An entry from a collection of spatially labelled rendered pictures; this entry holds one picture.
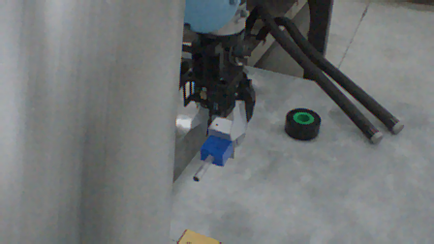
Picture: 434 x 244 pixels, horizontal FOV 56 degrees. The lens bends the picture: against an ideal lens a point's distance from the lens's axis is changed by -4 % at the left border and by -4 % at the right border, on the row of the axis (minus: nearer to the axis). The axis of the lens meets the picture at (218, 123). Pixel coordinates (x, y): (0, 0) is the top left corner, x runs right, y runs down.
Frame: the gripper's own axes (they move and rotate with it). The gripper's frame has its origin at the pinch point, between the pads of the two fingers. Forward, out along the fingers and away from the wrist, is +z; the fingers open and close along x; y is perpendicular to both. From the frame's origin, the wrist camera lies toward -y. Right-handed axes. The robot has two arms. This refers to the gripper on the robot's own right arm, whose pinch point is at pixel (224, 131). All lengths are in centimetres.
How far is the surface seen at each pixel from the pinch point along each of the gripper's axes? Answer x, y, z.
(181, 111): -13.7, -8.9, 5.6
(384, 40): 14, -268, 95
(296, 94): 2.7, -40.0, 15.0
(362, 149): 22.6, -24.7, 15.0
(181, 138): -10.0, -2.3, 6.7
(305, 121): 8.5, -27.2, 13.4
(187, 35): -42, -62, 16
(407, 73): 36, -223, 95
